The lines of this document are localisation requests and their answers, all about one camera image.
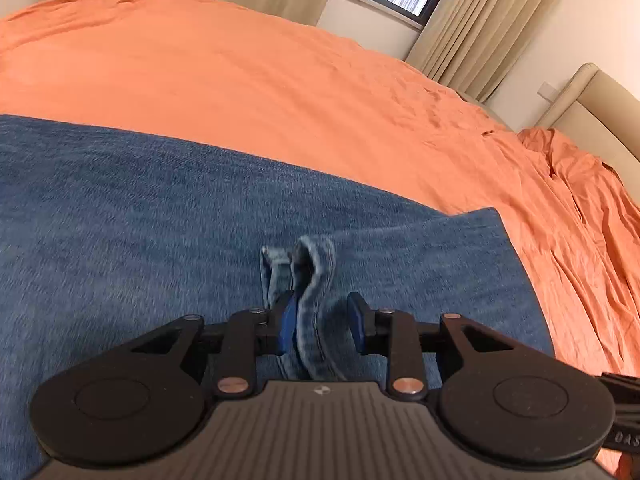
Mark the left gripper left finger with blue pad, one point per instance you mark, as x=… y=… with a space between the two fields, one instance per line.
x=235 y=345

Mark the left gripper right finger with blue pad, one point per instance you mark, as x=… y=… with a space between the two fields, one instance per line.
x=455 y=341

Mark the blue denim jeans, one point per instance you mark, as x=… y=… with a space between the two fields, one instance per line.
x=107 y=234

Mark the beige nightstand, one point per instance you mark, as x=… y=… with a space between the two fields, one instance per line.
x=482 y=105

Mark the orange bed sheet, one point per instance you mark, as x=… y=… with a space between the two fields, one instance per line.
x=216 y=73

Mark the beige upholstered headboard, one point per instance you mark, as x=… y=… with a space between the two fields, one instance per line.
x=602 y=118

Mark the beige right curtain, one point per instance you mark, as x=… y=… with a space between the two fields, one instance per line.
x=471 y=45

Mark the white wall socket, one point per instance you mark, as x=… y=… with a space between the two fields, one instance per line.
x=547 y=92

